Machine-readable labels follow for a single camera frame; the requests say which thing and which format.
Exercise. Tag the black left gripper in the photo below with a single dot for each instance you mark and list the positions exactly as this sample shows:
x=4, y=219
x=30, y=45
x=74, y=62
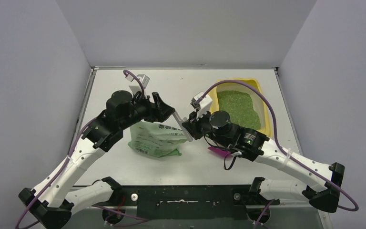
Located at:
x=158, y=111

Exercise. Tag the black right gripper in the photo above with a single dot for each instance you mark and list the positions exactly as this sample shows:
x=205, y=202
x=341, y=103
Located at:
x=196, y=126

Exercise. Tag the white bag sealing clip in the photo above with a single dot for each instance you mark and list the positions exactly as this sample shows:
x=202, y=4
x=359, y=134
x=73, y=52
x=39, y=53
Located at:
x=180, y=121

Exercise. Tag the green cat litter bag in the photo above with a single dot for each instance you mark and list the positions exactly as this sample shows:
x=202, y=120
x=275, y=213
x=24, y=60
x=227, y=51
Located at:
x=156, y=140

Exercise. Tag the magenta plastic scoop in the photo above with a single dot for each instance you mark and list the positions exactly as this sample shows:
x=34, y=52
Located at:
x=220, y=152

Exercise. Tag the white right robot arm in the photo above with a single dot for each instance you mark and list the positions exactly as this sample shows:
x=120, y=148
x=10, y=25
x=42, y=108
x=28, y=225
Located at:
x=313, y=182

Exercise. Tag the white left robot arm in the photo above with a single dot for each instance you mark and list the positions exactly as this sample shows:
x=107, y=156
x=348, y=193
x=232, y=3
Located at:
x=52, y=202

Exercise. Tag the green litter in box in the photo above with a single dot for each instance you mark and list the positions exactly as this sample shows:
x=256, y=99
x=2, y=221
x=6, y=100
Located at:
x=239, y=106

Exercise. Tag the yellow litter box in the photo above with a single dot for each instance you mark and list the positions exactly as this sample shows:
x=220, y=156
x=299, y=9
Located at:
x=259, y=106

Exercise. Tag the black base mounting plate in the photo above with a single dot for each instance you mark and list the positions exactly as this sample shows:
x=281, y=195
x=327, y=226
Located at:
x=189, y=202

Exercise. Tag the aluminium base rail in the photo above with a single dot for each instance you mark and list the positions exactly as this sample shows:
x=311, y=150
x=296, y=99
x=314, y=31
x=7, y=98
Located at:
x=281, y=214

